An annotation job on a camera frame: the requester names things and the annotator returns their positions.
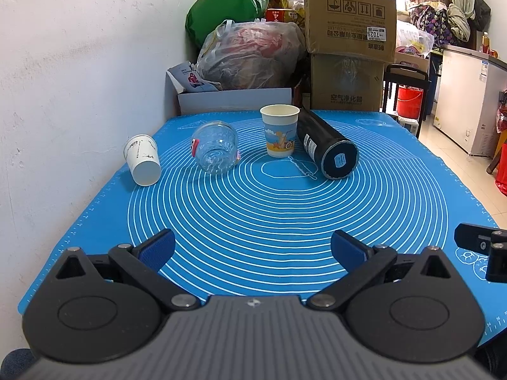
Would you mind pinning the green bag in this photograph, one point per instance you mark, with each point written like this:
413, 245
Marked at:
206, 15

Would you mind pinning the floral bag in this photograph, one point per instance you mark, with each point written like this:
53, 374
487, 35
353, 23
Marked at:
436, 23

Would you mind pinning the clear plastic bag with clothes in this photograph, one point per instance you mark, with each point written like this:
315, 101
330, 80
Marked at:
249, 55

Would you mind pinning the white chest freezer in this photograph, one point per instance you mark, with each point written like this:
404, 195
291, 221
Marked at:
470, 87

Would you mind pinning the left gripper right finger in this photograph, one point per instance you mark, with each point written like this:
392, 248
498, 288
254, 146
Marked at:
365, 266

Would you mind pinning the white open cardboard box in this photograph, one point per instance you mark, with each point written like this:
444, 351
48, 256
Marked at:
191, 95

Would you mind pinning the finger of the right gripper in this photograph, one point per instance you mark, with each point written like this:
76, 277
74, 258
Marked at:
478, 238

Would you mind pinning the black cylindrical bottle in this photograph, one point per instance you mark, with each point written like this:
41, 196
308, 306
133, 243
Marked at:
335, 155

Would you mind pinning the white paper cup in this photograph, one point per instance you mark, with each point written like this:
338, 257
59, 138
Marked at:
141, 155

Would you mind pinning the black chair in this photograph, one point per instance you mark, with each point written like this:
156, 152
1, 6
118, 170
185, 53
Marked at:
404, 83

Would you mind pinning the paper cup with beach print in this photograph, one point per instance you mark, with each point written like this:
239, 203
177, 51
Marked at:
280, 127

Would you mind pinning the lower cardboard box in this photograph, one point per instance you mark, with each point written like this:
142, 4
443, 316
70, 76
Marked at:
345, 84

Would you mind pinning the red bucket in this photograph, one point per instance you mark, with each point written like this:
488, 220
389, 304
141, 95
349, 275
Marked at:
409, 102

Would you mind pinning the clear glass jar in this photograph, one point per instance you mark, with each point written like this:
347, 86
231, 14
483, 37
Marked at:
215, 147

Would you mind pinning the upper cardboard box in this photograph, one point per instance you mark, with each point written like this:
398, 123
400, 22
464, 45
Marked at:
354, 28

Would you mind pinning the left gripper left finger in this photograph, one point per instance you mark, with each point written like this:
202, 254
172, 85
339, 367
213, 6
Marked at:
139, 267

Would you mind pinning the blue silicone baking mat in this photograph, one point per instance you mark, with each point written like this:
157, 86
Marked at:
264, 227

